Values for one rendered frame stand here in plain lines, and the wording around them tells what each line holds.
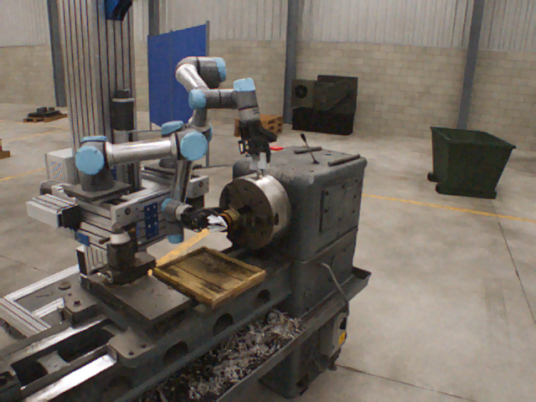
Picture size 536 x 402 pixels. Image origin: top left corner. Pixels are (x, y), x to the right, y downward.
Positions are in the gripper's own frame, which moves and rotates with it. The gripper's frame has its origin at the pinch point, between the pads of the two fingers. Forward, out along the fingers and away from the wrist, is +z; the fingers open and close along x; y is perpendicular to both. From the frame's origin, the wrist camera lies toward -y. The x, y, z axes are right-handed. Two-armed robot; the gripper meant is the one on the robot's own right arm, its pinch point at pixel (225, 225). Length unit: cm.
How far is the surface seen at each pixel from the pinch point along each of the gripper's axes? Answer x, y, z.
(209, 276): -19.7, 8.6, -0.7
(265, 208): 5.0, -15.2, 7.3
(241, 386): -52, 20, 27
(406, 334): -109, -131, 42
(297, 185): 12.5, -31.0, 11.7
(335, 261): -34, -62, 17
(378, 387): -108, -73, 48
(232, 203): 5.6, -9.0, -5.1
